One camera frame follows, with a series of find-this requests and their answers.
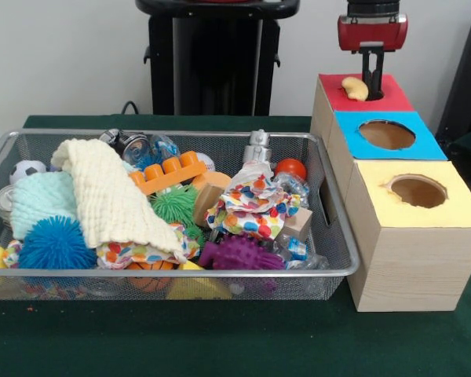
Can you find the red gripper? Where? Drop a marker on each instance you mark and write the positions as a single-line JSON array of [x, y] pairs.
[[373, 31]]

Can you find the yellow duck plush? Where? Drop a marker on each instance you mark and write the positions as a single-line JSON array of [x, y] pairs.
[[356, 88]]

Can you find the orange toy building brick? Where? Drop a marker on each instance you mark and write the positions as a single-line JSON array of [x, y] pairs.
[[169, 174]]

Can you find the cream waffle cloth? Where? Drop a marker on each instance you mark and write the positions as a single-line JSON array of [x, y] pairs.
[[114, 196]]

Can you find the mint green waffle cloth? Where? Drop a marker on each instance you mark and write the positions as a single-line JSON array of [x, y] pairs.
[[43, 196]]

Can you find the wooden box with three holes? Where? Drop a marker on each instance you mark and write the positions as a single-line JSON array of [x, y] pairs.
[[416, 267]]

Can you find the small red ball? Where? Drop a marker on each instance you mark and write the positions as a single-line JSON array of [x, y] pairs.
[[292, 168]]

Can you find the silver toy robot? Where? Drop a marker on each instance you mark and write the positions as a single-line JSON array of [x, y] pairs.
[[256, 149]]

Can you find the purple spiky monster toy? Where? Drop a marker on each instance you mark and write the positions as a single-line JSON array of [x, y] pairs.
[[239, 255]]

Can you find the green spiky rubber ball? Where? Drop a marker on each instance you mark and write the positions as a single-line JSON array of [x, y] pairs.
[[174, 204]]

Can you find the small soccer ball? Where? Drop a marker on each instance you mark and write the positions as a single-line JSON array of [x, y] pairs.
[[25, 169]]

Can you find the blue spiky rubber ball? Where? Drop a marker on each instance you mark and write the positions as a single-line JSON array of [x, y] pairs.
[[55, 243]]

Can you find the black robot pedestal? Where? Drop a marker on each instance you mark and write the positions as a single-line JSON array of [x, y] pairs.
[[220, 59]]

